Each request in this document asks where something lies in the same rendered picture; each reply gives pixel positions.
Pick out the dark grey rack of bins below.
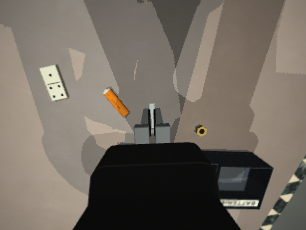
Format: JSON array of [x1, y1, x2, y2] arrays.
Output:
[[202, 151, 274, 210]]

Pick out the white bolt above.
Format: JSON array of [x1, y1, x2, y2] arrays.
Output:
[[148, 104, 155, 134]]

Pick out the orange aa battery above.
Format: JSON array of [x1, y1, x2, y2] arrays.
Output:
[[103, 88, 129, 117]]

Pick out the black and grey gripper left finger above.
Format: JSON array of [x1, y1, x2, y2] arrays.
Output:
[[134, 108, 151, 144]]

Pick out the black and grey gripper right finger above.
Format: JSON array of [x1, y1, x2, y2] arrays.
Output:
[[153, 108, 170, 143]]

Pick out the cream domino tile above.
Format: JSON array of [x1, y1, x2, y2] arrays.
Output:
[[39, 65, 69, 101]]

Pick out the brass hex nut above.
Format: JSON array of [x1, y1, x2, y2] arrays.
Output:
[[195, 125, 207, 136]]

